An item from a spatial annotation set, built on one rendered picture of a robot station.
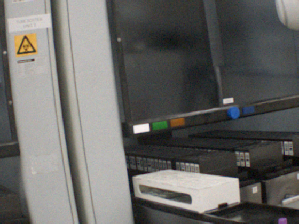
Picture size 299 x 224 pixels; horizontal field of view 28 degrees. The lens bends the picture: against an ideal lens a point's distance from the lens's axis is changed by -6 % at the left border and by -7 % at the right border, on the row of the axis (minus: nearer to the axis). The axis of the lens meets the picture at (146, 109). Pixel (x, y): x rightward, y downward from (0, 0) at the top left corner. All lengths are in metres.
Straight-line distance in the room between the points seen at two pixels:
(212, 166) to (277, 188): 0.18
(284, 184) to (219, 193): 0.35
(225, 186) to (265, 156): 0.37
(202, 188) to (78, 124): 0.32
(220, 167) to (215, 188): 0.29
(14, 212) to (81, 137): 0.24
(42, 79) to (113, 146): 0.22
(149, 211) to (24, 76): 0.40
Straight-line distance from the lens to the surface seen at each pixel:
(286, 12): 1.22
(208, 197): 1.22
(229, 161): 1.52
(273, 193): 1.53
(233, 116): 1.50
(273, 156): 1.61
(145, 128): 1.39
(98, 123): 1.37
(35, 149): 1.33
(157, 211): 1.34
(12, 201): 1.30
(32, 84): 1.32
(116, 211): 1.41
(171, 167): 1.60
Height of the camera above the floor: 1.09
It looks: 3 degrees down
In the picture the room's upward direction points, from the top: 7 degrees counter-clockwise
